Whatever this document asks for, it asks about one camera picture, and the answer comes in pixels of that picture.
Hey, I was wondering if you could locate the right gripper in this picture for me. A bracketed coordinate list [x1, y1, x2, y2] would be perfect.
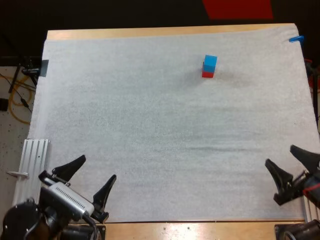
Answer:
[264, 144, 320, 207]

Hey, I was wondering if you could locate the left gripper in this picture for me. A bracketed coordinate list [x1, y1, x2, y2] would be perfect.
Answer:
[38, 154, 118, 224]

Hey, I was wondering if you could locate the blue cube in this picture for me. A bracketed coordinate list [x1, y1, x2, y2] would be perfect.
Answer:
[202, 54, 218, 74]

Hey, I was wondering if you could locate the dark clamp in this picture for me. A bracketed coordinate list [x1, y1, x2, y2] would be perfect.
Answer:
[37, 59, 50, 78]

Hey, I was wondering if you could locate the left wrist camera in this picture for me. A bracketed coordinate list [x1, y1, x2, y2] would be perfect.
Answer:
[40, 181, 96, 221]

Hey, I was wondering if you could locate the black camera cable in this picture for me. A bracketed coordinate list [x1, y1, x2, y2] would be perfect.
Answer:
[82, 211, 100, 240]

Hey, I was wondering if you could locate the ribbed aluminium rail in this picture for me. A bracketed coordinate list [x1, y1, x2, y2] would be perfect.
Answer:
[302, 196, 320, 224]
[12, 138, 51, 206]

